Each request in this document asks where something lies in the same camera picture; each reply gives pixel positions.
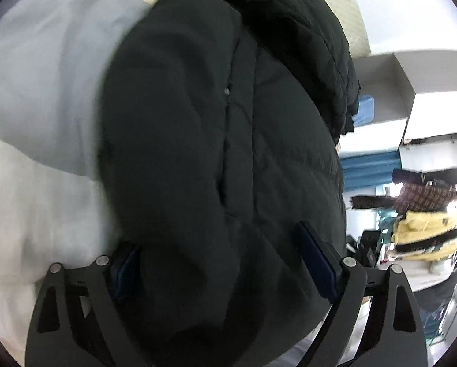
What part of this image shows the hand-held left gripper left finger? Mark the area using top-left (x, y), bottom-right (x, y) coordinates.
top-left (25, 243), bottom-right (147, 367)

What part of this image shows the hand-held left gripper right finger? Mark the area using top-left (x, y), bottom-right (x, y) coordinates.
top-left (294, 220), bottom-right (429, 367)

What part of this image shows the black puffer jacket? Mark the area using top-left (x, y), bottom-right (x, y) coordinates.
top-left (97, 0), bottom-right (361, 367)

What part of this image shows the blue curtain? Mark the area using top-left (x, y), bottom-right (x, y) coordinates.
top-left (337, 148), bottom-right (402, 217)

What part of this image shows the yellow hanging jacket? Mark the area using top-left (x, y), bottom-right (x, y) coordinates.
top-left (390, 209), bottom-right (457, 264)

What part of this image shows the plaid hanging garment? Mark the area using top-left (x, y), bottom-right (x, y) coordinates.
top-left (350, 167), bottom-right (457, 215)

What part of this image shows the checked pastel quilt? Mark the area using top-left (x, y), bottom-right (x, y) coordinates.
top-left (0, 0), bottom-right (154, 356)

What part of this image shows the grey and white wardrobe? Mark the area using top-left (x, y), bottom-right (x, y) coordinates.
top-left (353, 51), bottom-right (457, 163)

